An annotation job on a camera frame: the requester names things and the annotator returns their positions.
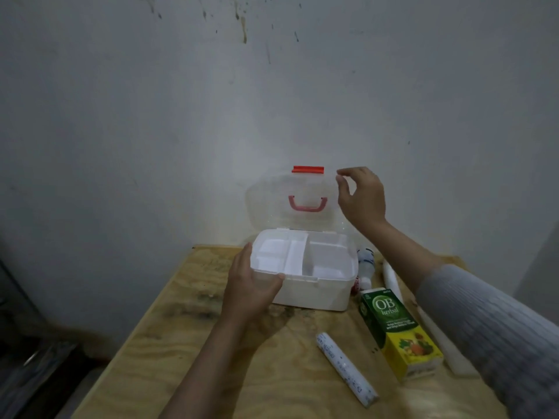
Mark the person's left hand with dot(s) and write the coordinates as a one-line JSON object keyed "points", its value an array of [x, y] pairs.
{"points": [[246, 296]]}

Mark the person's right hand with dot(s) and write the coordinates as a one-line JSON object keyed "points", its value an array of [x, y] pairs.
{"points": [[367, 205]]}

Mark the white bottle green label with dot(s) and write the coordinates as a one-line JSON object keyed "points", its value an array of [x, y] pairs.
{"points": [[365, 259]]}

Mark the long printed white gauze roll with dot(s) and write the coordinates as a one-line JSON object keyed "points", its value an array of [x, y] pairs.
{"points": [[345, 368]]}

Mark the green and yellow medicine box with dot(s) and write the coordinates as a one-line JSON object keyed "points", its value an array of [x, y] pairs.
{"points": [[393, 327]]}

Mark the white translucent pouch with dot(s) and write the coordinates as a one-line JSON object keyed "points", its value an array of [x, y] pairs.
{"points": [[445, 349]]}

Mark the person's left forearm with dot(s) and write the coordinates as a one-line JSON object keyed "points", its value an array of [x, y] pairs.
{"points": [[205, 370]]}

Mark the person's right forearm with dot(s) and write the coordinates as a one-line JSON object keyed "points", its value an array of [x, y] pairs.
{"points": [[406, 257]]}

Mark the wooden table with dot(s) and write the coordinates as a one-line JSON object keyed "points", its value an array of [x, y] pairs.
{"points": [[174, 344]]}

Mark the grey knit sweater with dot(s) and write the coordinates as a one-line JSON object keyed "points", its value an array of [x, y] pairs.
{"points": [[489, 327]]}

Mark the dark grey metal object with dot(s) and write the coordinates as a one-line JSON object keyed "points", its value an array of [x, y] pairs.
{"points": [[35, 366]]}

